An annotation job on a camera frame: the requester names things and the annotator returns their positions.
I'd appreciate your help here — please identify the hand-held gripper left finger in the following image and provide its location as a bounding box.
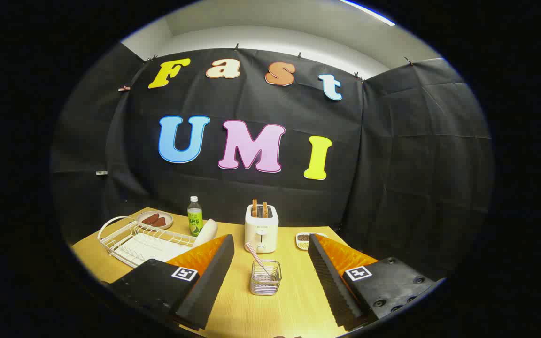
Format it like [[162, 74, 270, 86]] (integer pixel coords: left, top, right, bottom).
[[108, 234, 235, 330]]

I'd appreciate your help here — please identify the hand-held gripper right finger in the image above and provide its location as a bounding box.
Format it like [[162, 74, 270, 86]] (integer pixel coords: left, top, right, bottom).
[[308, 233, 445, 331]]

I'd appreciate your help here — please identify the beige round plate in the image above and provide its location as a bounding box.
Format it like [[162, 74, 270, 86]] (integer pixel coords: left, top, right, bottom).
[[194, 219, 218, 248]]

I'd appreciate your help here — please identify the checkered handle spoon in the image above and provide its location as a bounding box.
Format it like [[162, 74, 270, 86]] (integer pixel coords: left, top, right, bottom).
[[245, 242, 271, 277]]

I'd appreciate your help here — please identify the metal wire basket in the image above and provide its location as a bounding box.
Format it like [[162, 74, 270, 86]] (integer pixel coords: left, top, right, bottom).
[[250, 260, 282, 296]]

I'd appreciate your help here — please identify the white wire dish rack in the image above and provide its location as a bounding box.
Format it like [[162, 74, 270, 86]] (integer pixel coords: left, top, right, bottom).
[[98, 216, 205, 269]]

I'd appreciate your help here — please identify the white divided tray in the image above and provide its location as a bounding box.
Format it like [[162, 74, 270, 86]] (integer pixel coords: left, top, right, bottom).
[[296, 232, 327, 251]]

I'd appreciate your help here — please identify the green label drink bottle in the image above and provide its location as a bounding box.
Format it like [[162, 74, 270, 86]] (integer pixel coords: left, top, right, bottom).
[[187, 196, 204, 237]]

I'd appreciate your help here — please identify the white toaster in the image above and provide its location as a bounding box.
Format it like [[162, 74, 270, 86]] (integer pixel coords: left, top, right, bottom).
[[245, 204, 279, 254]]

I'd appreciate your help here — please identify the small grey saucer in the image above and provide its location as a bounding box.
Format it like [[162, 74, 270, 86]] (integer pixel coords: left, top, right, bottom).
[[137, 211, 174, 230]]

